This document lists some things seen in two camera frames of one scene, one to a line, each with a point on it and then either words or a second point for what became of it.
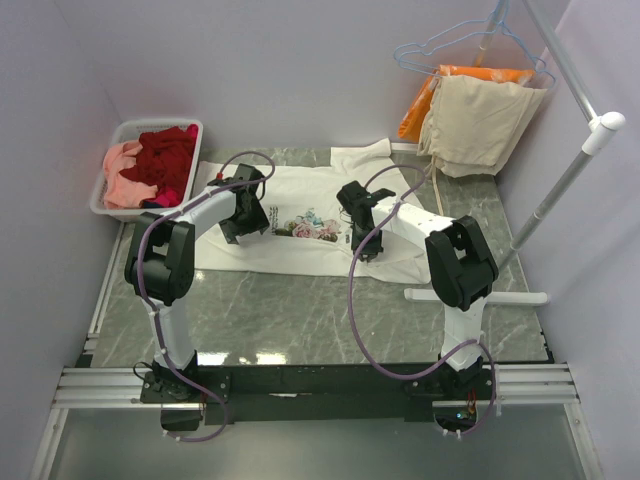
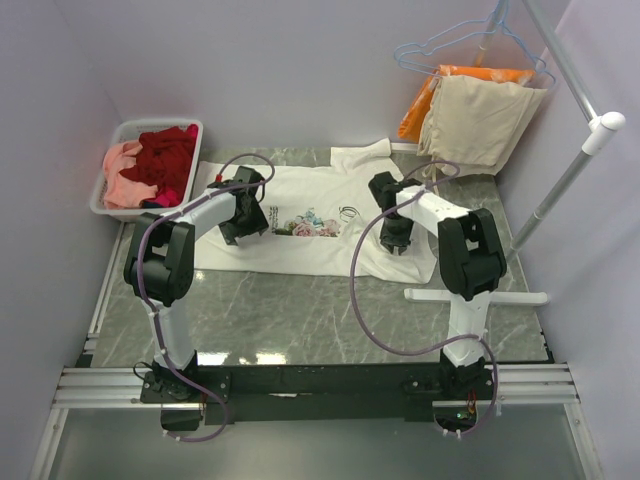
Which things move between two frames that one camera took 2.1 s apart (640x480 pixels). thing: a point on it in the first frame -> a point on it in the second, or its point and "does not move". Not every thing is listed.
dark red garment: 165,159 does not move
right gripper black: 372,250 -> 401,241
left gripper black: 257,223 does not move
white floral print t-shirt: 308,228 does not move
